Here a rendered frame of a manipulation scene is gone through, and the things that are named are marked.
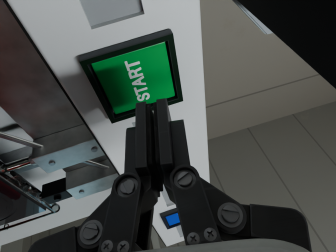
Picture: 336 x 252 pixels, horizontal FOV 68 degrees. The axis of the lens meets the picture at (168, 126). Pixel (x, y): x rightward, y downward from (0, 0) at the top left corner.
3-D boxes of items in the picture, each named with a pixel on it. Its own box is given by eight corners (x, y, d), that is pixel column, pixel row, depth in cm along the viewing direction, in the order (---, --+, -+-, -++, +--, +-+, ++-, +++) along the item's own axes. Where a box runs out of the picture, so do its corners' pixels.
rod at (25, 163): (7, 166, 30) (6, 176, 29) (0, 161, 29) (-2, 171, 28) (45, 155, 30) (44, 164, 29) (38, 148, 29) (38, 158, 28)
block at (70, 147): (48, 155, 31) (47, 175, 30) (32, 139, 29) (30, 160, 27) (108, 135, 32) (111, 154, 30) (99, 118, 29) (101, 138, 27)
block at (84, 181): (75, 183, 38) (76, 201, 36) (65, 172, 35) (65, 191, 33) (126, 166, 38) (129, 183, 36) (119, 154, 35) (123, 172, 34)
